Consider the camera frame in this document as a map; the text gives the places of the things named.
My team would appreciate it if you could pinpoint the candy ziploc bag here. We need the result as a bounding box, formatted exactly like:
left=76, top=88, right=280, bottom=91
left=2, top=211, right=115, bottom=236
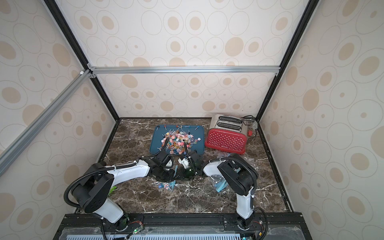
left=210, top=175, right=229, bottom=193
left=158, top=181, right=176, bottom=191

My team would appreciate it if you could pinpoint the candy ziploc bag front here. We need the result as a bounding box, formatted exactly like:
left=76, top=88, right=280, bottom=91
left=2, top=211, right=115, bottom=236
left=210, top=175, right=229, bottom=193

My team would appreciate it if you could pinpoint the teal plastic tray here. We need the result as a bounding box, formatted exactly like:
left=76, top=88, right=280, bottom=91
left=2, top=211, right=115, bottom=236
left=149, top=124, right=205, bottom=156

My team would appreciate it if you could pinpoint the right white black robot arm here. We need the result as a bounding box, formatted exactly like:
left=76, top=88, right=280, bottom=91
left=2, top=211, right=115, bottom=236
left=174, top=153, right=259, bottom=221

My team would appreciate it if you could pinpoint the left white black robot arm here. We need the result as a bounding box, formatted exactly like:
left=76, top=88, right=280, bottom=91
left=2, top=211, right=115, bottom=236
left=63, top=150, right=175, bottom=224

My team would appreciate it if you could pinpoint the poured candy pile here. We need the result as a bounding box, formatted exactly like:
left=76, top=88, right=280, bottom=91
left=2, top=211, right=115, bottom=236
left=155, top=125, right=201, bottom=155

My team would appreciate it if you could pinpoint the red silver toaster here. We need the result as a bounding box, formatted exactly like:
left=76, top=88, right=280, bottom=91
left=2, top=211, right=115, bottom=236
left=205, top=115, right=248, bottom=155

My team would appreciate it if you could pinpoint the green snack packet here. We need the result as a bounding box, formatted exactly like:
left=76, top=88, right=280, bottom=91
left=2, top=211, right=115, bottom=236
left=108, top=186, right=117, bottom=196

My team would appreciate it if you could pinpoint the toaster black power cable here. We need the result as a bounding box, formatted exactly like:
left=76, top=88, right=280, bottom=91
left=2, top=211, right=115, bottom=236
left=241, top=115, right=259, bottom=139

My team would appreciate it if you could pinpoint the horizontal aluminium frame bar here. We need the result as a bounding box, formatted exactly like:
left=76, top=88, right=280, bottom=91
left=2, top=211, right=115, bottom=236
left=91, top=66, right=280, bottom=74

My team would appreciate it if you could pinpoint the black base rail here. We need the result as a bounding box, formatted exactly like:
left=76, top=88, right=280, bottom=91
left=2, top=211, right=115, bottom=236
left=54, top=211, right=312, bottom=240

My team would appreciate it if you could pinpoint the left slanted aluminium frame bar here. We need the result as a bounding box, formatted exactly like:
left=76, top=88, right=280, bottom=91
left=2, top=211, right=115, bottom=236
left=1, top=70, right=91, bottom=175

